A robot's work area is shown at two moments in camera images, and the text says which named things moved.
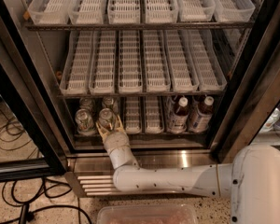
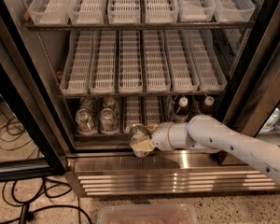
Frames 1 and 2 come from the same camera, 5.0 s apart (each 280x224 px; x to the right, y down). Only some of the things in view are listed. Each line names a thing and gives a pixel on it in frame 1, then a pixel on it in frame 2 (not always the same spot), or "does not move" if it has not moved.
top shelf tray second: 88,5 does not move
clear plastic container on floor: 147,214 does not move
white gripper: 116,140 -> 160,136
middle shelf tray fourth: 157,70 does not move
